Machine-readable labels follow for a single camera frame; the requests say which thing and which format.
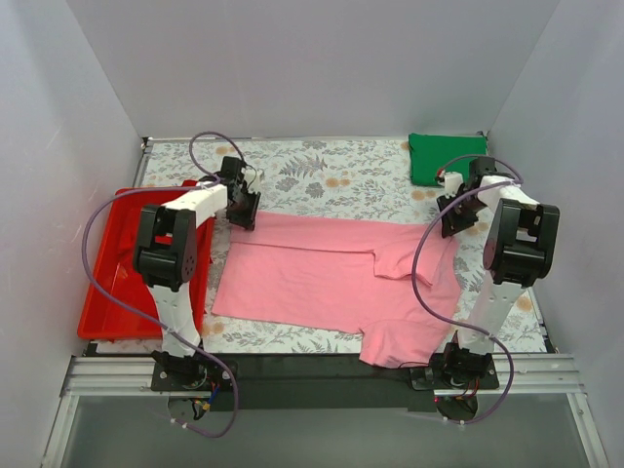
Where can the aluminium frame rail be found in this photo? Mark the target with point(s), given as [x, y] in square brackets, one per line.
[131, 375]

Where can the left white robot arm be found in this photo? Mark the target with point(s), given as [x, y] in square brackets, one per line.
[167, 258]

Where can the folded green t shirt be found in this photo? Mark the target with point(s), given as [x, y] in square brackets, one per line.
[428, 153]

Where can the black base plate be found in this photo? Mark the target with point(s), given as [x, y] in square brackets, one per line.
[318, 381]

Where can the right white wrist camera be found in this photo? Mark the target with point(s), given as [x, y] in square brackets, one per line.
[450, 181]

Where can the red t shirt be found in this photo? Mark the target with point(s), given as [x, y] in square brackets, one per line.
[117, 247]

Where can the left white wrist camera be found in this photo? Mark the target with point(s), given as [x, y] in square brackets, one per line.
[253, 179]

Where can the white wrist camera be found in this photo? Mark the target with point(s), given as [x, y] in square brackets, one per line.
[450, 181]
[253, 179]

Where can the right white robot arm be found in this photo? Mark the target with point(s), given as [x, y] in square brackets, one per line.
[518, 251]

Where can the pink t shirt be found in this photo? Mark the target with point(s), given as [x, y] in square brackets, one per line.
[388, 282]

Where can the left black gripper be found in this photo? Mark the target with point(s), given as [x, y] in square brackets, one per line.
[245, 208]

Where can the floral tablecloth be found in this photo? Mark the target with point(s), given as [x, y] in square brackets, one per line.
[357, 178]

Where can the red plastic tray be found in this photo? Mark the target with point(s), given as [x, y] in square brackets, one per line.
[105, 316]

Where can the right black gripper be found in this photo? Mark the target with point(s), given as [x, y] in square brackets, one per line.
[455, 214]

